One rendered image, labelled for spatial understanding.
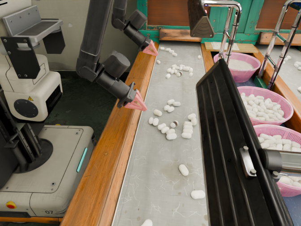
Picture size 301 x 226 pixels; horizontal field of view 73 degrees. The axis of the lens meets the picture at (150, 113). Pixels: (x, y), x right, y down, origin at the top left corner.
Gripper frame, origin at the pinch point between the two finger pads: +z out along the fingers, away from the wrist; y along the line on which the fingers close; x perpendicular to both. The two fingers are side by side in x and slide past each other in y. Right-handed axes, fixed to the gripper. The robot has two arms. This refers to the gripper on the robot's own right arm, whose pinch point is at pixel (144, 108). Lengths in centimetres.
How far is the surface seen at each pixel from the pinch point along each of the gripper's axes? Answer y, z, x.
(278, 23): 50, 31, -53
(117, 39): 168, -23, 60
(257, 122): 4.8, 36.7, -24.0
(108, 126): -5.6, -6.3, 12.3
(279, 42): 85, 59, -51
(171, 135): -7.2, 11.7, -2.8
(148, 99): 17.2, 4.2, 6.3
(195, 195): -29.0, 17.5, -7.6
